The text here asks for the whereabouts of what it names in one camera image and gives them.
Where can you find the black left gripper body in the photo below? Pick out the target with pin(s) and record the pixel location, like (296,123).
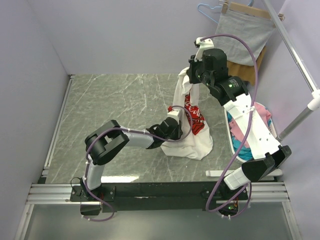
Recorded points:
(176,134)

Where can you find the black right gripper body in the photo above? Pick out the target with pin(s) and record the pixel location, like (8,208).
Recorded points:
(197,75)

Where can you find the white t-shirt red print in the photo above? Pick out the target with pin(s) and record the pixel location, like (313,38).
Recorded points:
(197,141)

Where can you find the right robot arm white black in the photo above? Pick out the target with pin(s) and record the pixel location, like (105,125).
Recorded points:
(267,152)

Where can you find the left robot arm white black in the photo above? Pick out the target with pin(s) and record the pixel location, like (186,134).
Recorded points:
(106,142)

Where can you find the brown hanging cloth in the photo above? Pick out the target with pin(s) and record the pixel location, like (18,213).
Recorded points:
(245,72)

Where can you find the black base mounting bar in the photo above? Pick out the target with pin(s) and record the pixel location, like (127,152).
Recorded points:
(142,196)

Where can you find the pink garment in basket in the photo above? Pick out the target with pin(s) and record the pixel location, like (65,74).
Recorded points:
(262,119)

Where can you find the wooden clip hanger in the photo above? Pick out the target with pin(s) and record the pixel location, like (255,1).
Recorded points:
(245,9)

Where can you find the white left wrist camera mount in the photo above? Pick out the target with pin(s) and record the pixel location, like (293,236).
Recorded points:
(176,112)

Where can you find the white bracket on table front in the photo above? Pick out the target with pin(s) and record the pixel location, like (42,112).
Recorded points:
(217,173)

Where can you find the blue wire hanger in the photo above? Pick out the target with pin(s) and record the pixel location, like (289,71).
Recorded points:
(211,12)

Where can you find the silver metal pole frame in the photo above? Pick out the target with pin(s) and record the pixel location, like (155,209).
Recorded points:
(314,104)

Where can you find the aluminium rail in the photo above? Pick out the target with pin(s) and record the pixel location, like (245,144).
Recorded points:
(49,194)

